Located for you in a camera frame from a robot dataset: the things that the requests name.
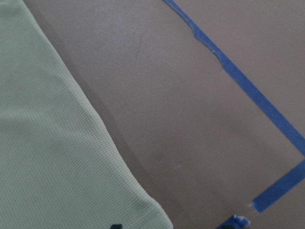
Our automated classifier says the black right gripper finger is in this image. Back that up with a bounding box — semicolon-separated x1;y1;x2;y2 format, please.
110;224;122;229

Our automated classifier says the olive green long-sleeve shirt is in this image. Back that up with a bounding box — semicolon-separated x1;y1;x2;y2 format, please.
0;0;173;229

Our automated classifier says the brown paper table cover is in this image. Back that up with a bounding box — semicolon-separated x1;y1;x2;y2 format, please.
26;0;305;229

